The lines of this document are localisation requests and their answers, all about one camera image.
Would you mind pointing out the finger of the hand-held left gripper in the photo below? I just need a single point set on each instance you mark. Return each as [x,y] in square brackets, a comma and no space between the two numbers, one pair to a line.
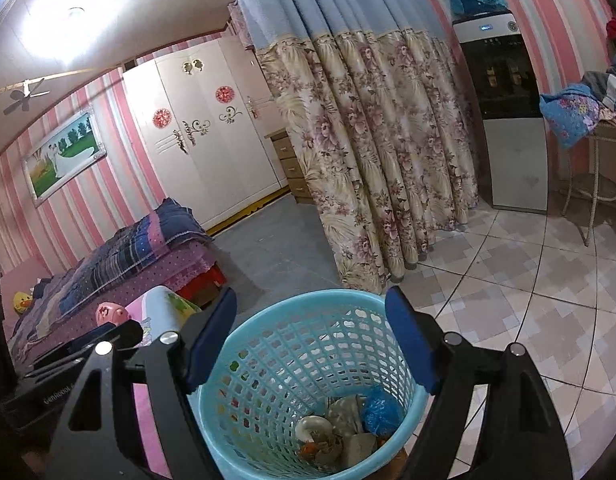
[125,335]

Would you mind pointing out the framed wall picture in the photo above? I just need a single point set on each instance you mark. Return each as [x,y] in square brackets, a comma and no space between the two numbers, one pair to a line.
[62,155]

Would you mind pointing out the cartoon printed small table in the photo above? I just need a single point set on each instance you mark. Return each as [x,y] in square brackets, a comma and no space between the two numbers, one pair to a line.
[162,305]

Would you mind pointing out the white ceiling fan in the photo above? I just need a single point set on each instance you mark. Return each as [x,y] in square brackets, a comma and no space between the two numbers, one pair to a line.
[25,96]

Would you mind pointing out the pile of clothes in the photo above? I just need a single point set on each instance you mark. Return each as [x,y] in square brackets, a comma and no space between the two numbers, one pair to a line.
[615,90]

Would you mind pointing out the blue floral curtain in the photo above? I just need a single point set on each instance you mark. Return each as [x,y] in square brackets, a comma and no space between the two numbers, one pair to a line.
[378,135]

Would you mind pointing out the red box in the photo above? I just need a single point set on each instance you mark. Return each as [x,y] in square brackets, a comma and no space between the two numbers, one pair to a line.
[200,285]

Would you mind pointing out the yellow duck toy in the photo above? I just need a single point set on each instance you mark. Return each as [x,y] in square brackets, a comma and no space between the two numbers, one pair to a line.
[23,304]

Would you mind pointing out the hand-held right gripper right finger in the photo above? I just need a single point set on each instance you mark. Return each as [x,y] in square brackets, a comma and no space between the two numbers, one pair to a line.
[413,345]

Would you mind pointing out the light blue plastic basket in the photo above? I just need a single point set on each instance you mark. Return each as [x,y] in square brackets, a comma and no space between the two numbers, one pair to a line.
[288,340]

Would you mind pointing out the pink pig toy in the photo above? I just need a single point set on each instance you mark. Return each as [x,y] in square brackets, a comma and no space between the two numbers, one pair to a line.
[110,314]

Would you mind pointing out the wicker stand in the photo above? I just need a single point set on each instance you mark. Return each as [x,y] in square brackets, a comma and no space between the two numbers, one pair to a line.
[595,190]

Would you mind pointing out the grey water dispenser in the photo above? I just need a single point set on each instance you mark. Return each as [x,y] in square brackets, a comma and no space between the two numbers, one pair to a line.
[518,170]

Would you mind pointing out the blue floral cloth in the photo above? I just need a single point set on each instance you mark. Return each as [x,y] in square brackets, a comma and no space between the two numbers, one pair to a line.
[568,112]

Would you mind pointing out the pink valance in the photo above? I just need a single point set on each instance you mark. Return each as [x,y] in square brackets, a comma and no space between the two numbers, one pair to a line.
[241,25]

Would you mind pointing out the crumpled white wrapper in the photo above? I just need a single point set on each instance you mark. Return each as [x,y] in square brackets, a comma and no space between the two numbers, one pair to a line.
[345,412]

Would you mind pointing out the bed with patterned bedding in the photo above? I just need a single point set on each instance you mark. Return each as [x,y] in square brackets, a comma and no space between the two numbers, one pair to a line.
[157,230]

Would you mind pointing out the round ceiling light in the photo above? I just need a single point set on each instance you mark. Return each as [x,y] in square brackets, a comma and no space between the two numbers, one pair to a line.
[77,7]

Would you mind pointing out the white wardrobe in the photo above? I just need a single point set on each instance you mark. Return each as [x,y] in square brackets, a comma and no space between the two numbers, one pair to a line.
[222,160]

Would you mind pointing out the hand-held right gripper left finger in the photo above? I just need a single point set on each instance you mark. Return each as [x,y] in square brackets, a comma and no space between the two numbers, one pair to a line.
[207,345]

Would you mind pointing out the white paper cup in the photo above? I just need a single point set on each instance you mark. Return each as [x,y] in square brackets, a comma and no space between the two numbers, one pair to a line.
[313,430]

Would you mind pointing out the wooden drawer chest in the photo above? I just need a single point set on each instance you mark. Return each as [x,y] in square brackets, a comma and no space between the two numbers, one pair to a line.
[288,160]

